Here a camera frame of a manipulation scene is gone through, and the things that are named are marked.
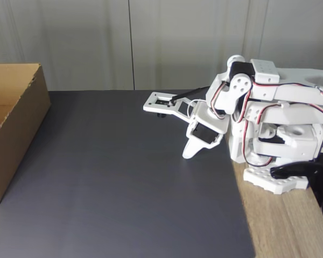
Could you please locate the dark grey table mat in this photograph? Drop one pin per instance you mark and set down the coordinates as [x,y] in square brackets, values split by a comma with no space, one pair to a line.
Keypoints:
[123,188]

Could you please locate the brown cardboard box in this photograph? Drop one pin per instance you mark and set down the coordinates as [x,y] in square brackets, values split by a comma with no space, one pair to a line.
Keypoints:
[24,134]

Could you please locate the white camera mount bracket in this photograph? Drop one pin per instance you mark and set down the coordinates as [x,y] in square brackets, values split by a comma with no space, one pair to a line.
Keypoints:
[150,107]

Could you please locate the black table clamp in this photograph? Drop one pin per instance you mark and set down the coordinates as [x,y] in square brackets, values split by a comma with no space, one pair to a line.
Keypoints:
[317,182]

